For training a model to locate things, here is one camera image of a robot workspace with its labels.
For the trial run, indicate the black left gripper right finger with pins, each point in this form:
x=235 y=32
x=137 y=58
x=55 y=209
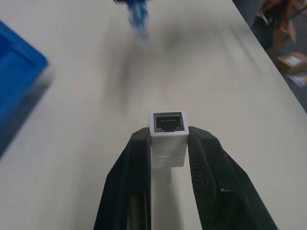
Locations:
x=223 y=182

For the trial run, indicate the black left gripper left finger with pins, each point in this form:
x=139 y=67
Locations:
x=120 y=182

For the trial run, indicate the white ethernet coupler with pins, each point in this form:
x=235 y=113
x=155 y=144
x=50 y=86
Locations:
x=169 y=146

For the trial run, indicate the blue plastic bin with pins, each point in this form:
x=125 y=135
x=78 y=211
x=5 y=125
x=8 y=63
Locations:
x=14 y=79

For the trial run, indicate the flat cardboard box with label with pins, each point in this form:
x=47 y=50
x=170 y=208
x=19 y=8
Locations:
x=291 y=63

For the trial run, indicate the black office chair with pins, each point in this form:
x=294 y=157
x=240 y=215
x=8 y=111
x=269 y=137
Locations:
x=262 y=31

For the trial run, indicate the brown cardboard box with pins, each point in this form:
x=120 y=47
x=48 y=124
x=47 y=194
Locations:
x=283 y=26

